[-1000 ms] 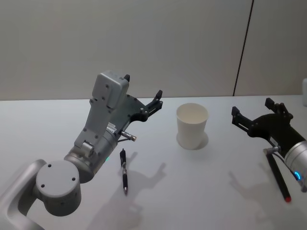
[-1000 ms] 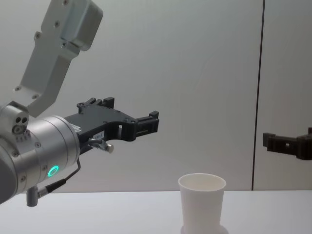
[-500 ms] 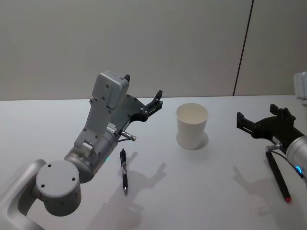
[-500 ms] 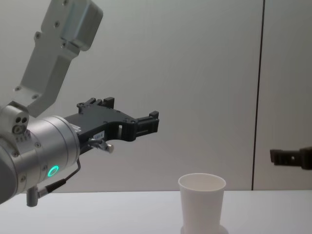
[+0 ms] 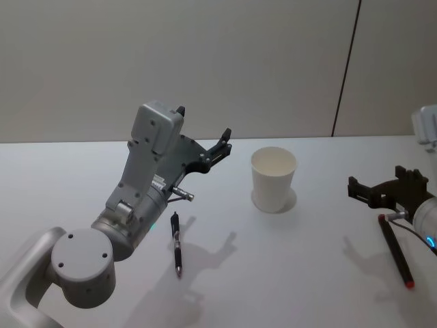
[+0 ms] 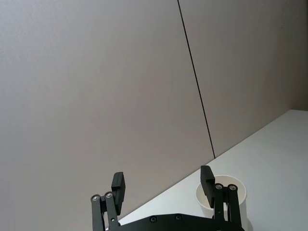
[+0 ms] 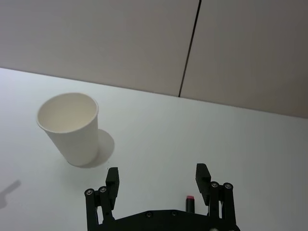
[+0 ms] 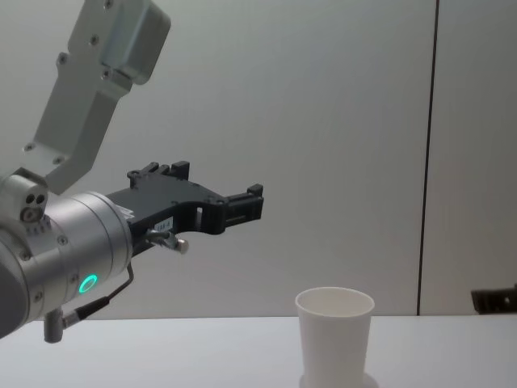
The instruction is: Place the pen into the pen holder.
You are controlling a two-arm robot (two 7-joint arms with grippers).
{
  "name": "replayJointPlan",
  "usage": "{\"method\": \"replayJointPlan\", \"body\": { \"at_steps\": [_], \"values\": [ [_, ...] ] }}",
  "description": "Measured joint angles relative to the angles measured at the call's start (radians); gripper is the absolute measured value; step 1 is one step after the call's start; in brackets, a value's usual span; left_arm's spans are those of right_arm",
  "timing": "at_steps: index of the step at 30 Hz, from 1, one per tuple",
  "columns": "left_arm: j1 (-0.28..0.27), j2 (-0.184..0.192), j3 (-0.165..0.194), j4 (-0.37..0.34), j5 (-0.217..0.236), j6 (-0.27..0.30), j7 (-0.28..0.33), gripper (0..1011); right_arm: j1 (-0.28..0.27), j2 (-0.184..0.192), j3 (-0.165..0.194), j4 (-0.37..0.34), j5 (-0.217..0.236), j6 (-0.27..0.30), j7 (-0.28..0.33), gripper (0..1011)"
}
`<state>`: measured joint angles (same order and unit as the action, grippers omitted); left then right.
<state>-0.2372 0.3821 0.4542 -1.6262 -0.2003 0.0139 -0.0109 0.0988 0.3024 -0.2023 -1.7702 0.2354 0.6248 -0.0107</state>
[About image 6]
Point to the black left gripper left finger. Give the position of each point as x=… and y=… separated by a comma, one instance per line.
x=118, y=192

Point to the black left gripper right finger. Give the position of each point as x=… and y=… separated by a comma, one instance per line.
x=207, y=187

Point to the white table cloth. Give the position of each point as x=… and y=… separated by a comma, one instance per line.
x=276, y=156

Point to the white paper cup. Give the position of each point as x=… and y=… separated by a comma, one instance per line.
x=225, y=180

